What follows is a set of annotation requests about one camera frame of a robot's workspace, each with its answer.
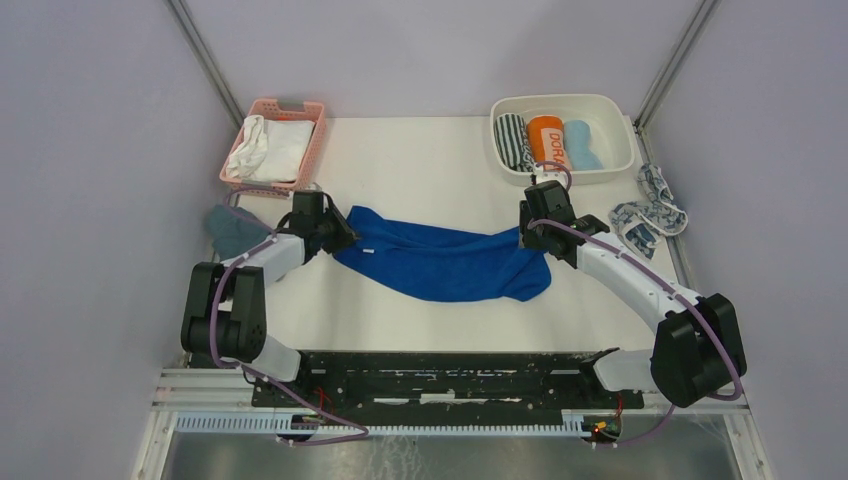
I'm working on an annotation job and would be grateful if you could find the patterned white blue cloth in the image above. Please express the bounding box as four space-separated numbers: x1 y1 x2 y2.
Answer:
608 164 689 260

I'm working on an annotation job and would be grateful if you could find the orange rolled towel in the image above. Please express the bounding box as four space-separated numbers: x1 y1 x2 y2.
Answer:
527 115 572 170

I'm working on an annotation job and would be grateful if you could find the grey-blue towel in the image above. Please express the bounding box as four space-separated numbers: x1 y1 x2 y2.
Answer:
204 204 271 260

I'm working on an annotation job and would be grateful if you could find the striped rolled towel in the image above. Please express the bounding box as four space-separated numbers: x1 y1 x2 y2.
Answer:
493 113 535 173

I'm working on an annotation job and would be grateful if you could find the white crumpled cloth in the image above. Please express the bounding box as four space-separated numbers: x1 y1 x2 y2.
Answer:
225 115 268 178

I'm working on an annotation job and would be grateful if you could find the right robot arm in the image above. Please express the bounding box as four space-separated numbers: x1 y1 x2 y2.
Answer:
519 180 747 408

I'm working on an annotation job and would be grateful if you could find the white folded towel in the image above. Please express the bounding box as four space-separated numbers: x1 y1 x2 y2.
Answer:
253 120 315 183

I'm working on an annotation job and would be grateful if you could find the light blue towel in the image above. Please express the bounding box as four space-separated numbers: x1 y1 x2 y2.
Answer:
564 119 603 171

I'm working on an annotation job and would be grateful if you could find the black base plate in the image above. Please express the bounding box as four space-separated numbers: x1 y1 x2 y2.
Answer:
290 351 644 427

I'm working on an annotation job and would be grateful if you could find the dark blue towel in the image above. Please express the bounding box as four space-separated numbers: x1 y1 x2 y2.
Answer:
333 206 552 303

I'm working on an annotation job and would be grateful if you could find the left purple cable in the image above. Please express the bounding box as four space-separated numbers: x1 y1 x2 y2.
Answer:
208 185 372 446

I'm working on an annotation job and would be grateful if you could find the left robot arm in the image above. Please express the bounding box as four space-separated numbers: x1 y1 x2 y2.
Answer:
180 190 358 407

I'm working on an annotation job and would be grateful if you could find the white plastic tub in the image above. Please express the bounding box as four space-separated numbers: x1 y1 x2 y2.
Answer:
489 94 636 185

